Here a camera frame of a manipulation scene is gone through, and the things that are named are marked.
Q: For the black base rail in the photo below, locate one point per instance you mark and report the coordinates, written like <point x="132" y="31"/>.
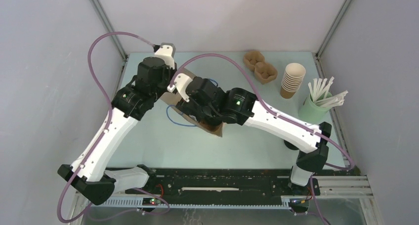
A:
<point x="242" y="188"/>

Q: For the green straw holder cup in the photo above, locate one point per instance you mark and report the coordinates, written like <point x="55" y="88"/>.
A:
<point x="311" y="113"/>

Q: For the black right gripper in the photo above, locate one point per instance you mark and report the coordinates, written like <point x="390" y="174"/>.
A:
<point x="188" y="107"/>

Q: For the blue checkered paper bag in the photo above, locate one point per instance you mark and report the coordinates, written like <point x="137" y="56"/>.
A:
<point x="193" y="118"/>

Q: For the stack of brown paper cups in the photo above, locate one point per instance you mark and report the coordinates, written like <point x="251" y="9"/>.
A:
<point x="292" y="79"/>

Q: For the brown pulp cup carrier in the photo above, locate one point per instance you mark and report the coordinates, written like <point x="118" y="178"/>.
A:
<point x="263" y="71"/>

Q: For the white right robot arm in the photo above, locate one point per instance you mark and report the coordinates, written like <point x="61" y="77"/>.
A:
<point x="243" y="108"/>

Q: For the stack of black lids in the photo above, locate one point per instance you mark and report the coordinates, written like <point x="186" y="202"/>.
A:
<point x="290" y="146"/>

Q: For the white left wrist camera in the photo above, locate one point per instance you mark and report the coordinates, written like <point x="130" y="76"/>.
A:
<point x="166" y="52"/>

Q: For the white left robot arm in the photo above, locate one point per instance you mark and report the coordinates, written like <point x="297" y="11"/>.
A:
<point x="89" y="174"/>

